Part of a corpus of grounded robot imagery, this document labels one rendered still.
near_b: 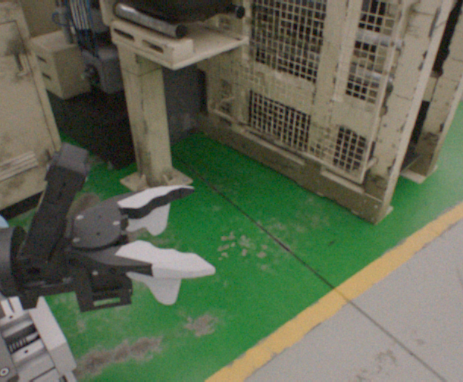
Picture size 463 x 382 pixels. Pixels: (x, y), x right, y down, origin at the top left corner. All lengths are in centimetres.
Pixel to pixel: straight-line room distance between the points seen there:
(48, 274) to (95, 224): 7
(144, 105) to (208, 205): 56
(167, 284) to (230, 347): 120
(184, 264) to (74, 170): 13
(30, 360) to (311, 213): 151
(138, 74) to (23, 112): 51
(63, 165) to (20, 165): 175
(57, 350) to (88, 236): 47
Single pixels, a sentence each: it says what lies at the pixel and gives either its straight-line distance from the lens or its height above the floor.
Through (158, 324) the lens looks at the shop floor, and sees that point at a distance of 168.
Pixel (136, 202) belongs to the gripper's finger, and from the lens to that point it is 49.
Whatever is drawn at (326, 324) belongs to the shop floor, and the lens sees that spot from 170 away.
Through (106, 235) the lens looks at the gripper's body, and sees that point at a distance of 44.
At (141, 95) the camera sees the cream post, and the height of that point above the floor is 53.
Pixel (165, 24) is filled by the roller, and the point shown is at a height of 91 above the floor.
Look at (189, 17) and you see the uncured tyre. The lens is 155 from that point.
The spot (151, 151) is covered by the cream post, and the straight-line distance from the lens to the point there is 210.
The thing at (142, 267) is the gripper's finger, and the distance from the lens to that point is 40.
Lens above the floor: 137
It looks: 39 degrees down
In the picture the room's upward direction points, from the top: straight up
